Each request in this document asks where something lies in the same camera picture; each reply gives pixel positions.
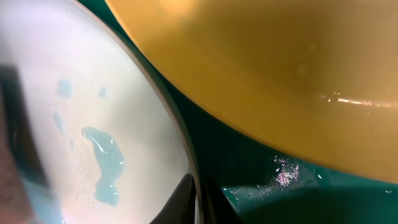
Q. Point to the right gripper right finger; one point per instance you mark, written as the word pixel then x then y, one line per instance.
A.
pixel 216 207

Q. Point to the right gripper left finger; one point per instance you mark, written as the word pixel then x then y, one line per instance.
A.
pixel 180 207

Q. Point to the light blue plate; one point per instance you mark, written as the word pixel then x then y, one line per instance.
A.
pixel 108 136

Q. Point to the yellow-green plate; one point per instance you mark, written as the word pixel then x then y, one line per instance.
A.
pixel 316 79

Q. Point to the dark sponge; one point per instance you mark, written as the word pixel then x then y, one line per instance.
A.
pixel 19 158

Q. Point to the teal plastic tray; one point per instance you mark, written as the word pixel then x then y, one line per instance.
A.
pixel 267 186

